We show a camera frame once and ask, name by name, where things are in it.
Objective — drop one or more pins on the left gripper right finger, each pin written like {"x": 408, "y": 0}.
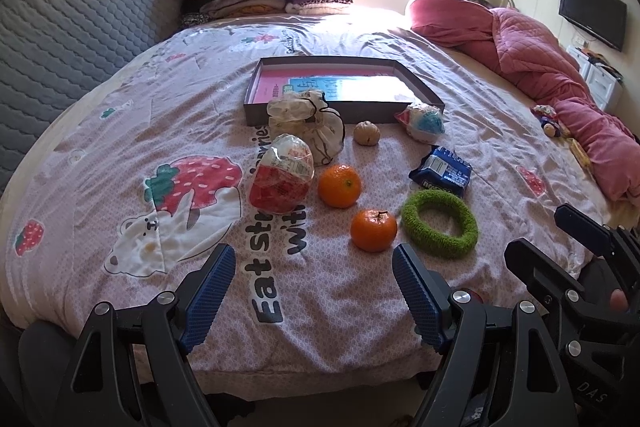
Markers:
{"x": 499, "y": 366}

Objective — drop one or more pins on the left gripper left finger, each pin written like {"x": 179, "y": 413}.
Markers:
{"x": 103, "y": 387}

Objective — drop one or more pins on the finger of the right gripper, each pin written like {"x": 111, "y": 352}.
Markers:
{"x": 619, "y": 247}
{"x": 566, "y": 323}

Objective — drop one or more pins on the orange mandarin with stem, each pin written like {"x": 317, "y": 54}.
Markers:
{"x": 373, "y": 230}

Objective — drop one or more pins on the blue snack packet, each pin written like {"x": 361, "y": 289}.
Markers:
{"x": 443, "y": 169}

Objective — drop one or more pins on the blue surprise egg toy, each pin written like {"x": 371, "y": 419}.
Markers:
{"x": 423, "y": 122}

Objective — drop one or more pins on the orange mandarin without stem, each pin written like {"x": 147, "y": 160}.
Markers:
{"x": 339, "y": 187}

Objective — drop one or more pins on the red surprise egg toy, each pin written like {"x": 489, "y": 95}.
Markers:
{"x": 283, "y": 176}

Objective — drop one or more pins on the walnut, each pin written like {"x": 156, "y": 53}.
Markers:
{"x": 366, "y": 133}

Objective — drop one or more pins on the cream drawstring mesh pouch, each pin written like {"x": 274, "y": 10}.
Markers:
{"x": 308, "y": 116}

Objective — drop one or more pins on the right hand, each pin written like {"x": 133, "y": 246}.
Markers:
{"x": 618, "y": 301}

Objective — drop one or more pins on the pink quilted blanket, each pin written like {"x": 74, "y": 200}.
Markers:
{"x": 526, "y": 53}

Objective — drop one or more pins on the small colourful doll toy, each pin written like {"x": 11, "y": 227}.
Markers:
{"x": 550, "y": 122}

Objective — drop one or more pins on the white drawer cabinet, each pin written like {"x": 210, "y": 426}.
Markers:
{"x": 604, "y": 82}

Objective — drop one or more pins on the black flat television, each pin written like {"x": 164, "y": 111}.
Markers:
{"x": 605, "y": 20}

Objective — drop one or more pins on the pink strawberry bear bedsheet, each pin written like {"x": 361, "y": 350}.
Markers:
{"x": 133, "y": 195}

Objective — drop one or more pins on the grey cardboard box tray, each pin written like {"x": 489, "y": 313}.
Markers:
{"x": 351, "y": 112}

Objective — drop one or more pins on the grey quilted headboard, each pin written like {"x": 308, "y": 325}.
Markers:
{"x": 53, "y": 52}

